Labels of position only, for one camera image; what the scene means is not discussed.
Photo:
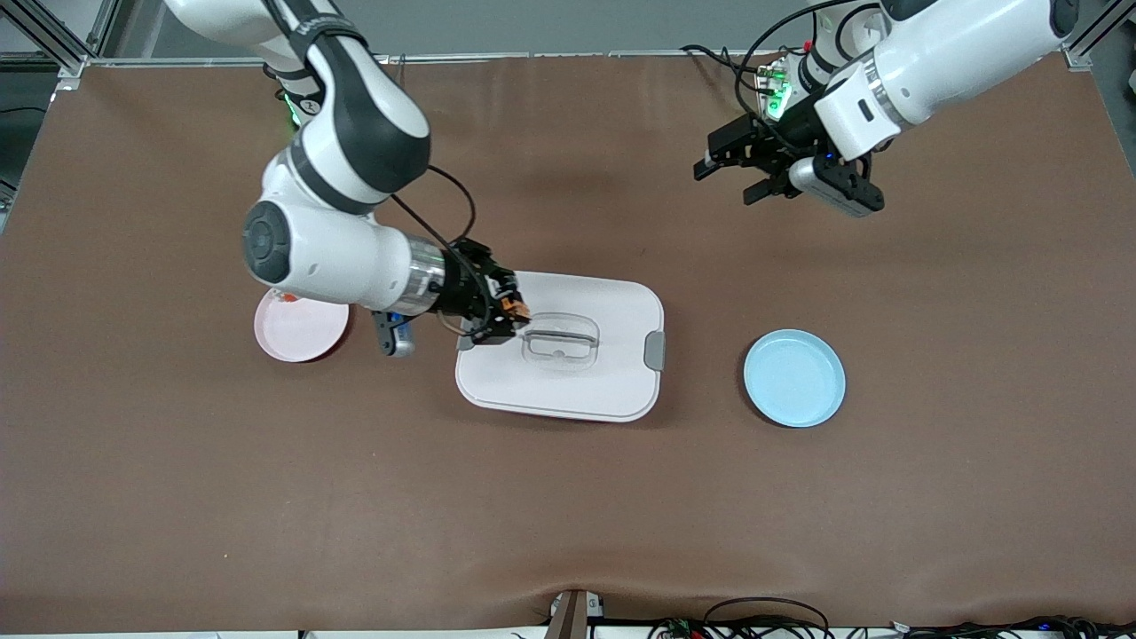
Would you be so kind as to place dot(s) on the orange black push-button switch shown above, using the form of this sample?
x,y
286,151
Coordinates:
x,y
516,308

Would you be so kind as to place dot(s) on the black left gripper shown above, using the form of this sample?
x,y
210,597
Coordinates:
x,y
774,142

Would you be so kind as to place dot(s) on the white round plate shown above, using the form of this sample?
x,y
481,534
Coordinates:
x,y
302,337

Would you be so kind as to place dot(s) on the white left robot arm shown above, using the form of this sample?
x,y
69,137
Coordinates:
x,y
958,53

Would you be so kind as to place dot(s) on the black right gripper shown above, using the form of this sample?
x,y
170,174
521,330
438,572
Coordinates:
x,y
462,286

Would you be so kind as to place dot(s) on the grey metal camera stand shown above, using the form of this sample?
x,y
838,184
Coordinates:
x,y
568,617

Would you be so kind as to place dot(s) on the white lidded storage box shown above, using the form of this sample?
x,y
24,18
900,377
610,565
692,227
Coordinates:
x,y
577,390

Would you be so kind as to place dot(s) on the light blue round plate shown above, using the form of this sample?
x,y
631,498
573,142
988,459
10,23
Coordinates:
x,y
794,382

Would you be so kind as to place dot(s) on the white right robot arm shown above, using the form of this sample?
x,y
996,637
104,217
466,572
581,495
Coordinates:
x,y
337,257

